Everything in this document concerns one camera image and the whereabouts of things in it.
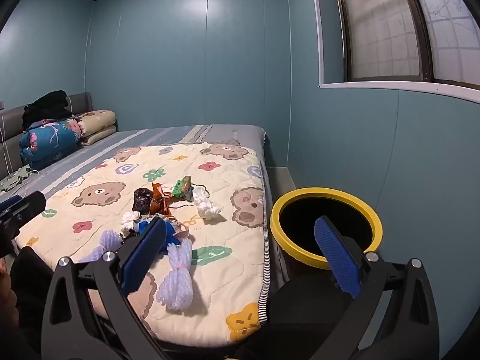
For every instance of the black bin with yellow rim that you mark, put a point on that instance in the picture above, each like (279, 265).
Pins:
(275, 228)

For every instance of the dark brown wrapper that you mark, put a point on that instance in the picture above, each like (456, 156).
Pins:
(142, 199)

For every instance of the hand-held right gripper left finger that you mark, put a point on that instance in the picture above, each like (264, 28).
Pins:
(144, 251)

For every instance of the black folded clothes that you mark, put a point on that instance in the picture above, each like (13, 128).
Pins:
(45, 108)

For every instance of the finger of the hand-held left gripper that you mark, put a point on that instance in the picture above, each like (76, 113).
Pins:
(26, 210)
(9, 202)

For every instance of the blue packet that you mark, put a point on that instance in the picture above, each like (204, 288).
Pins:
(171, 232)

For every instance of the person's dark clothing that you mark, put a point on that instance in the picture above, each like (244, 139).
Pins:
(30, 281)

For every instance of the blue floral folded quilt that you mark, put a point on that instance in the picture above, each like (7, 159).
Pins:
(48, 138)

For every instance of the green snack wrapper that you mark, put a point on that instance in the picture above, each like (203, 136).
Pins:
(182, 187)

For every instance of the orange wrapper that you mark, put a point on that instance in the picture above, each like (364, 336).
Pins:
(157, 202)

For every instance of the grey ledge beside bed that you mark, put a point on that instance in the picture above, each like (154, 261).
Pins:
(281, 178)

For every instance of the bear printed blanket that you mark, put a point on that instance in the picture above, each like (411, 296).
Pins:
(225, 288)

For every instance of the white tissue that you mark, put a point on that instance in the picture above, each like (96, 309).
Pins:
(204, 204)

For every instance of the pale purple yarn bundle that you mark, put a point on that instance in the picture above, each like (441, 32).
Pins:
(176, 277)
(108, 240)

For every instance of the bed with striped sheet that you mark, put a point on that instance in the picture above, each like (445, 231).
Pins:
(150, 137)

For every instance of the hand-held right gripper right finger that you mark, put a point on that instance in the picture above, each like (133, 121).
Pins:
(337, 258)

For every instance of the grey padded headboard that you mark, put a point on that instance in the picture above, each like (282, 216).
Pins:
(80, 101)

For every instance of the white power strip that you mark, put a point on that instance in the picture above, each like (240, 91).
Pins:
(18, 174)

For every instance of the small white paper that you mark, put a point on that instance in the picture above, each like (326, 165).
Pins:
(129, 222)

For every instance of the beige patterned pillows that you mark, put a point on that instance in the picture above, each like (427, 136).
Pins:
(97, 123)

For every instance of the frosted sliding window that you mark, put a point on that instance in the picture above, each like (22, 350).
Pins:
(382, 37)

